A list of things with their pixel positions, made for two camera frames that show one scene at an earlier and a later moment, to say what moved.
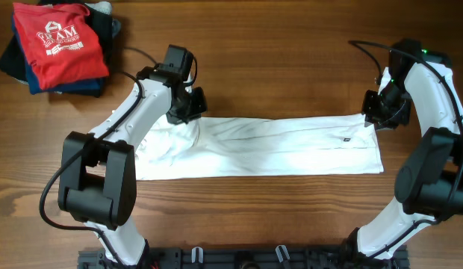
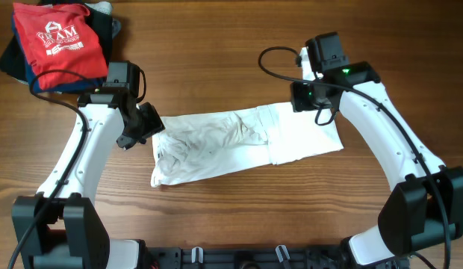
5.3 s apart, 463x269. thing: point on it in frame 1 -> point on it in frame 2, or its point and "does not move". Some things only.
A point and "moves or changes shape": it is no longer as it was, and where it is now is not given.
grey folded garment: [105, 7] does not move
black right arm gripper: [379, 112] -> [301, 97]
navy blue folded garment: [91, 87] does not move
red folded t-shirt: [60, 42] does not move
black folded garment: [11, 60] does not move
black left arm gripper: [189, 108] -> [140, 128]
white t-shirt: [223, 147] moves or changes shape
